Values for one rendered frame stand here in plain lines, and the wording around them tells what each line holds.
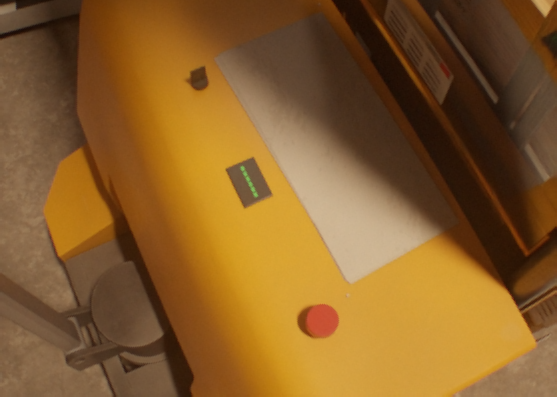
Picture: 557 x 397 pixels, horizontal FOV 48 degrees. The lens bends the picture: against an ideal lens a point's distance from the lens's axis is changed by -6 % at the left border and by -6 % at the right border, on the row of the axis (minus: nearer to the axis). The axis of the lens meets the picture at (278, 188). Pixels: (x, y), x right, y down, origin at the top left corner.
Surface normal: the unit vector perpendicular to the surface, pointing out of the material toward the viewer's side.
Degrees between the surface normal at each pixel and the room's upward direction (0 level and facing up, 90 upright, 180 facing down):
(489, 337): 0
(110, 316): 0
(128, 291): 0
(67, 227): 22
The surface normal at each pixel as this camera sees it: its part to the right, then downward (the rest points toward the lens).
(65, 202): -0.33, -0.21
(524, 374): 0.01, -0.38
